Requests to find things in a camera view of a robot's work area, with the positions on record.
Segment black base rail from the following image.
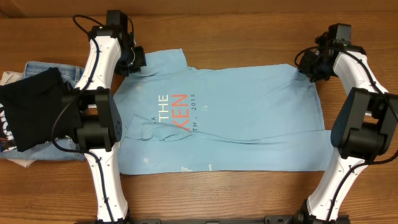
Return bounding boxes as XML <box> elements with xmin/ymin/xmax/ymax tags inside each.
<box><xmin>74</xmin><ymin>214</ymin><xmax>351</xmax><ymax>224</ymax></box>

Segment light blue printed t-shirt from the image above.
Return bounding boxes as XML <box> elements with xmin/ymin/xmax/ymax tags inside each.
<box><xmin>114</xmin><ymin>49</ymin><xmax>332</xmax><ymax>175</ymax></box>

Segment folded blue jeans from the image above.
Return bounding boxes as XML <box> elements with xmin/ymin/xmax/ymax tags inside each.
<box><xmin>1</xmin><ymin>62</ymin><xmax>85</xmax><ymax>161</ymax></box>

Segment folded black garment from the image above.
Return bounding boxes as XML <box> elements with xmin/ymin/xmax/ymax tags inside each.
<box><xmin>0</xmin><ymin>67</ymin><xmax>83</xmax><ymax>152</ymax></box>

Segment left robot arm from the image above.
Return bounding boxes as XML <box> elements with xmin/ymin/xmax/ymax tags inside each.
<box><xmin>59</xmin><ymin>24</ymin><xmax>146</xmax><ymax>223</ymax></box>

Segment folded beige garment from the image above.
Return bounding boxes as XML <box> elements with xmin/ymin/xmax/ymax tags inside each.
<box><xmin>1</xmin><ymin>71</ymin><xmax>34</xmax><ymax>168</ymax></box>

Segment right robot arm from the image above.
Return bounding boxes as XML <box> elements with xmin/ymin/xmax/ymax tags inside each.
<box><xmin>288</xmin><ymin>44</ymin><xmax>397</xmax><ymax>223</ymax></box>

